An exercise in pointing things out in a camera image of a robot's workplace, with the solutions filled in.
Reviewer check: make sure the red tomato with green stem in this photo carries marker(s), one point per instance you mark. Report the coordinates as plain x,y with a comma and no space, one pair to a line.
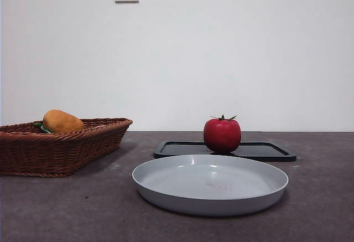
222,136

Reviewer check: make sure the grey round plate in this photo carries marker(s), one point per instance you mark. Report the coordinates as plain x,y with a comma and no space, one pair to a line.
210,186

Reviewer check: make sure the black rectangular tray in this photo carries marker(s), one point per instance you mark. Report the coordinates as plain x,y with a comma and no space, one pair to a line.
262,150

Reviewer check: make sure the yellow-brown potato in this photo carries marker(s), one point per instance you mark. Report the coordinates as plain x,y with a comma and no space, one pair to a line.
62,121

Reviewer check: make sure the brown wicker basket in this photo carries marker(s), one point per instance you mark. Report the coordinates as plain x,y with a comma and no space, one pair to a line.
55,153

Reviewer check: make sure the green chili pepper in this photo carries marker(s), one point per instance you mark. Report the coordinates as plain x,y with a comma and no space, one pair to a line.
42,128

